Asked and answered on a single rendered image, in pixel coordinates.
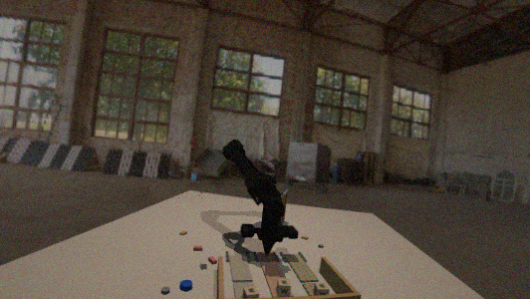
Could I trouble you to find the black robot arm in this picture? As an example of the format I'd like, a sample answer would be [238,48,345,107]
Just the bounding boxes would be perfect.
[222,139,291,242]

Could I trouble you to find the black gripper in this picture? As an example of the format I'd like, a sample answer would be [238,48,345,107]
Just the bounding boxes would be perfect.
[240,210,298,253]

